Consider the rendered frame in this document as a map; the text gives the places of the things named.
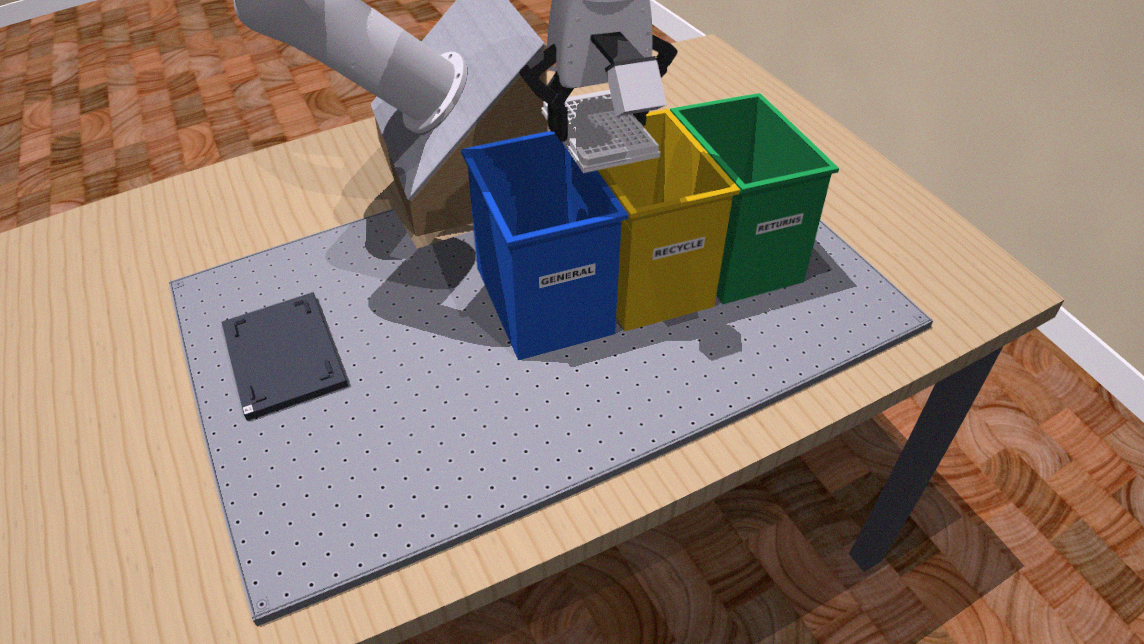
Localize blue general waste bin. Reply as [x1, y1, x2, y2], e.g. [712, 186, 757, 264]
[461, 132, 628, 360]

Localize green bin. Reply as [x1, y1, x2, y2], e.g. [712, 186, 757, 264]
[670, 93, 839, 304]

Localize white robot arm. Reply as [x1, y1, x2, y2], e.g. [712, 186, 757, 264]
[235, 0, 667, 133]

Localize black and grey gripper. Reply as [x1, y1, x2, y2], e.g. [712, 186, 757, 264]
[519, 0, 678, 142]

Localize yellow recycle bin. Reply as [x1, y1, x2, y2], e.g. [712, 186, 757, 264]
[598, 109, 740, 331]

